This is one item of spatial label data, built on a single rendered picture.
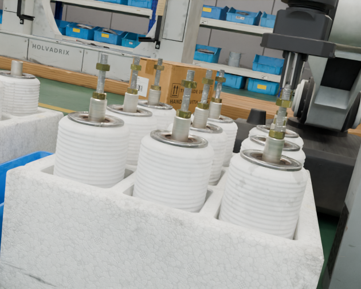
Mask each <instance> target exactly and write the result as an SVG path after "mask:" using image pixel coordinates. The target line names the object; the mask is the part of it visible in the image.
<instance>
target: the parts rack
mask: <svg viewBox="0 0 361 289"><path fill-rule="evenodd" d="M50 2H52V3H56V7H55V13H54V19H58V20H62V10H63V7H64V5H69V6H76V7H83V8H87V9H94V10H101V11H107V12H112V13H119V14H125V15H132V16H136V17H143V18H149V19H150V21H149V26H148V33H149V31H150V30H151V28H152V27H153V25H154V23H155V22H156V20H157V19H158V15H156V8H157V5H158V0H152V6H151V9H145V8H141V7H134V6H127V5H120V4H115V3H108V2H101V1H94V0H50ZM199 27H203V28H210V29H217V30H223V31H227V32H234V33H241V34H248V35H252V36H259V37H262V36H263V33H272V32H273V29H272V28H266V27H261V26H254V25H247V24H240V23H236V22H229V21H221V20H217V19H210V18H203V17H201V20H200V24H199ZM1 29H2V24H0V30H1ZM62 38H63V39H66V40H75V41H76V40H77V39H79V40H83V41H88V42H92V43H94V44H100V45H103V46H107V47H109V48H115V49H121V50H126V51H130V52H133V48H128V47H124V46H118V45H112V44H106V43H102V42H96V41H91V40H84V39H80V38H74V37H68V36H63V35H62ZM193 64H195V65H200V66H201V67H203V68H209V69H213V70H217V71H220V69H222V70H225V72H226V73H232V74H235V75H241V76H247V77H253V78H257V79H262V80H268V81H274V82H278V83H279V82H280V79H281V75H279V76H278V75H273V74H268V73H263V72H257V71H253V70H252V69H246V68H240V67H238V68H236V67H230V66H227V65H224V64H218V63H207V62H204V61H198V60H193Z"/></svg>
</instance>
